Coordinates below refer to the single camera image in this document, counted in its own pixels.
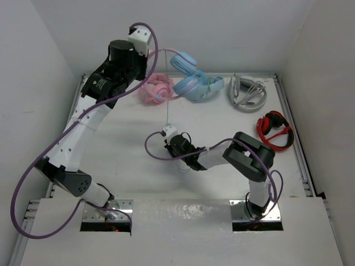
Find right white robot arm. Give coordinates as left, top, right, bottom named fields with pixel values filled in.
left=162, top=131, right=275, bottom=217

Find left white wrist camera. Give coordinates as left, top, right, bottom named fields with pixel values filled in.
left=128, top=27, right=152, bottom=57

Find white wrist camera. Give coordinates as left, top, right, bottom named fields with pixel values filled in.
left=128, top=27, right=152, bottom=57
left=161, top=124, right=178, bottom=139

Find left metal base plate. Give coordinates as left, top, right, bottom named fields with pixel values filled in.
left=82, top=199, right=133, bottom=223

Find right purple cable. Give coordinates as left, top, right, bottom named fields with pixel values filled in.
left=144, top=130, right=283, bottom=222

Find pink gaming headphones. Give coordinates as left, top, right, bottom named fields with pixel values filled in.
left=133, top=73, right=179, bottom=105

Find purple cable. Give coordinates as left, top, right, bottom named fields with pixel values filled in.
left=10, top=22, right=159, bottom=239
left=144, top=130, right=283, bottom=222

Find metal base plate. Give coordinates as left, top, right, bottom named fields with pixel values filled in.
left=229, top=199, right=282, bottom=223
left=82, top=199, right=133, bottom=223

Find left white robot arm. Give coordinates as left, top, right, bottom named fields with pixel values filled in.
left=35, top=39, right=149, bottom=207

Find light blue headphones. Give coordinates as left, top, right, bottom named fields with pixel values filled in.
left=184, top=70, right=225, bottom=100

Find red black headphones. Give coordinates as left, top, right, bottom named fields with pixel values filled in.
left=256, top=111, right=295, bottom=152

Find aluminium table edge rail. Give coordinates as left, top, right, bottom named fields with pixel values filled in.
left=11, top=72, right=333, bottom=266

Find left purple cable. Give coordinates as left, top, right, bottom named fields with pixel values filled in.
left=10, top=22, right=159, bottom=239

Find blue pink cat-ear headphones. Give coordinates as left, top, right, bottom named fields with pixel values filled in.
left=162, top=48, right=198, bottom=103

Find grey white headphones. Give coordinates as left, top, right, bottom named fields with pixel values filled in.
left=229, top=73, right=268, bottom=113

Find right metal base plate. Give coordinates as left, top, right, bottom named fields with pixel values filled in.
left=229, top=199, right=282, bottom=223

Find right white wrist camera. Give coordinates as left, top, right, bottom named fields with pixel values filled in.
left=161, top=124, right=178, bottom=139

